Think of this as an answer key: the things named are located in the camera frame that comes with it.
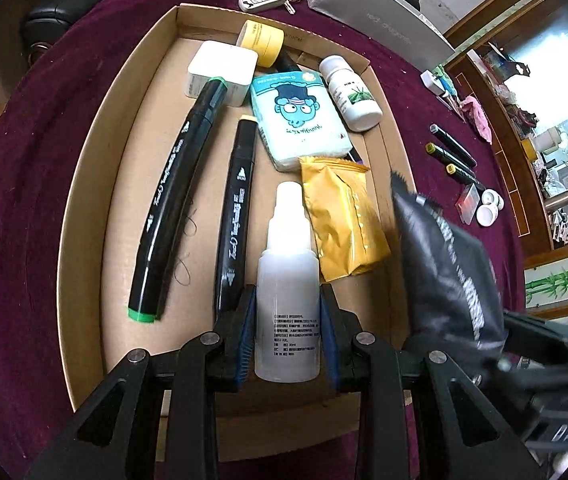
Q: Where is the white wall plug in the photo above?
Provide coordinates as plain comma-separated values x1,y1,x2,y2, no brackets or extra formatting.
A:
420,69,449,96

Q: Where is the translucent white spray bottle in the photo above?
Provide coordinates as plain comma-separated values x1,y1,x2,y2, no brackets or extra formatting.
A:
255,181,322,382

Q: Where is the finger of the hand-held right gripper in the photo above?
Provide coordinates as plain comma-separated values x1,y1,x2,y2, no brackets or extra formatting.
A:
479,355,557,403
503,310,568,361

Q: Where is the gold foil packet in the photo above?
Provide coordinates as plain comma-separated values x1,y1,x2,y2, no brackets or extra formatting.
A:
298,156,391,282

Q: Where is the yellow tape roll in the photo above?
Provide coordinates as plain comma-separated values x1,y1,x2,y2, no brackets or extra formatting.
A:
236,20,285,67

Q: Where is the wooden display cabinet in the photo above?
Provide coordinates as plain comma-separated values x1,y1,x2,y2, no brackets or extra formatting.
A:
444,0,568,311

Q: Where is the black leather sofa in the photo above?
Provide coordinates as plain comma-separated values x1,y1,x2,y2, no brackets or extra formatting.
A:
21,0,115,56

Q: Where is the black marker green cap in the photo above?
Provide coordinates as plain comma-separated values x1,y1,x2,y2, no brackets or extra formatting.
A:
127,76,228,323

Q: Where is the white contact lens case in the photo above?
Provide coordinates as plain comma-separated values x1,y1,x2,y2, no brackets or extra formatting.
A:
475,188,505,226

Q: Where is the black marker cream cap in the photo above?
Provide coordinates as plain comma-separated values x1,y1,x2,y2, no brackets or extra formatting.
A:
212,115,258,321

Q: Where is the blue cartoon tissue pack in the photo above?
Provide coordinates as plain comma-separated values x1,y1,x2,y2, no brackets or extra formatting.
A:
250,71,354,172

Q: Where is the black foil packet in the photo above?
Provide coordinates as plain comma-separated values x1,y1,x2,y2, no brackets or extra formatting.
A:
389,170,510,358

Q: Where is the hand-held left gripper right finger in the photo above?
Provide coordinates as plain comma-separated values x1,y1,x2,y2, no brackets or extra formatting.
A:
319,284,550,480

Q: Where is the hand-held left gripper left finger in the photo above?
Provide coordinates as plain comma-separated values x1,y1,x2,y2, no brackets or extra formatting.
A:
24,284,257,480

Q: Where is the white bottle green label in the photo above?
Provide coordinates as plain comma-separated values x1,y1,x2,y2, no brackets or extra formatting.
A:
319,56,382,132

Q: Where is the black marker grey cap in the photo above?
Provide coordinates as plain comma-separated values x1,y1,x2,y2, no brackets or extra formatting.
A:
429,123,479,168

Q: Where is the red transparent case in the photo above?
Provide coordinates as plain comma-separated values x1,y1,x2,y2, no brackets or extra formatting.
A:
455,183,485,221

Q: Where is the pink cloth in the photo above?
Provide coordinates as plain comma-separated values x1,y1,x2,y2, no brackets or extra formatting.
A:
459,95,494,143

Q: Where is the white power adapter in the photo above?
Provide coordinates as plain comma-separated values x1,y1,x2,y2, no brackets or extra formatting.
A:
186,40,260,107

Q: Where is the grey paper gift bag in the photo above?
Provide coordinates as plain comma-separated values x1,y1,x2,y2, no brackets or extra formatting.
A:
300,0,457,73

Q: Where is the shallow cardboard box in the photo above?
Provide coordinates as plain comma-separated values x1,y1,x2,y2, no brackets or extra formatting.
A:
56,3,425,418

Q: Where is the black marker yellow cap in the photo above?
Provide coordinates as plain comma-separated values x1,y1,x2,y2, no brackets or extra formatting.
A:
425,143,476,178
445,164,477,188

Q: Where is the green cloth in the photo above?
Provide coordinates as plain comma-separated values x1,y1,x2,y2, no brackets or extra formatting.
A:
439,62,461,92

